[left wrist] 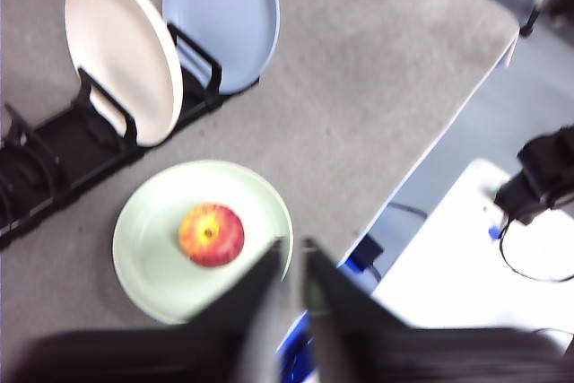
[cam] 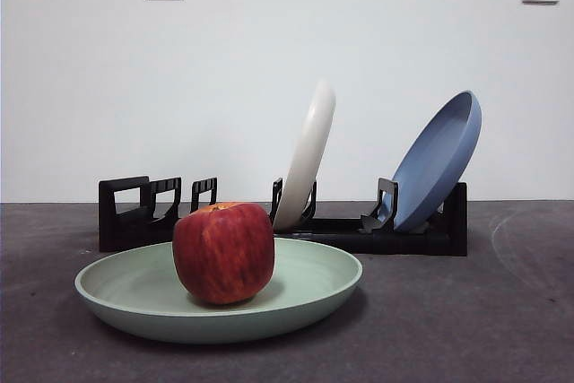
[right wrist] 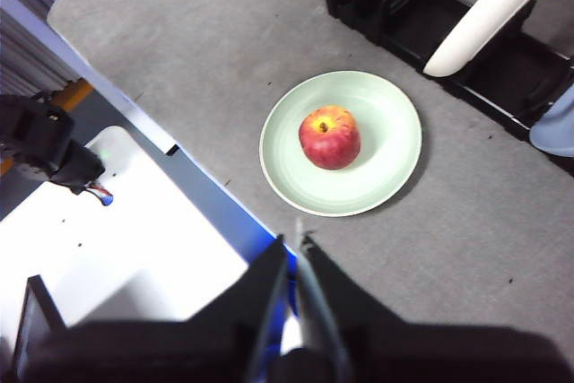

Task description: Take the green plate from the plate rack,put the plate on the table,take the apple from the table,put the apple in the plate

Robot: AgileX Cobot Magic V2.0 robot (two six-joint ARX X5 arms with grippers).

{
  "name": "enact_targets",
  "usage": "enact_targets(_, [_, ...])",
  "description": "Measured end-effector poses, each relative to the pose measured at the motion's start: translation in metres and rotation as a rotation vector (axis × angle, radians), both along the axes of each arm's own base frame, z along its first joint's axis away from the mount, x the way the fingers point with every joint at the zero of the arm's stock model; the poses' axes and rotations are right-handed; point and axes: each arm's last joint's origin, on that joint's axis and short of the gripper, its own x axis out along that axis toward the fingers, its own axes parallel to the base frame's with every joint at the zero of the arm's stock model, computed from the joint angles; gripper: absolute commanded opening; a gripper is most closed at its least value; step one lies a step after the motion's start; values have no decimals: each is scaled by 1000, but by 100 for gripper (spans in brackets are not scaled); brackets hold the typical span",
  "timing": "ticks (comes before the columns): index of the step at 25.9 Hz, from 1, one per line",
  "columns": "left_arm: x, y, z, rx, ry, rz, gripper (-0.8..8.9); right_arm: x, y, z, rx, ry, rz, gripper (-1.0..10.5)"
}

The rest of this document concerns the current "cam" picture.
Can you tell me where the red apple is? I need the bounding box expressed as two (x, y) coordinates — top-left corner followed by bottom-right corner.
(172, 202), (276, 307)

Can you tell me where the green round plate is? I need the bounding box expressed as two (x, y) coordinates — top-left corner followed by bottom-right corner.
(74, 238), (363, 344)

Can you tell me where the white round plate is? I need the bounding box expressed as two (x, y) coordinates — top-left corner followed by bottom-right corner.
(272, 79), (337, 231)

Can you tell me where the black plate rack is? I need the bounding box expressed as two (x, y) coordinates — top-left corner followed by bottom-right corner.
(98, 175), (469, 257)

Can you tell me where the blue round plate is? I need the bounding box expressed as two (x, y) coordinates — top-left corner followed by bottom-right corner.
(390, 90), (483, 231)

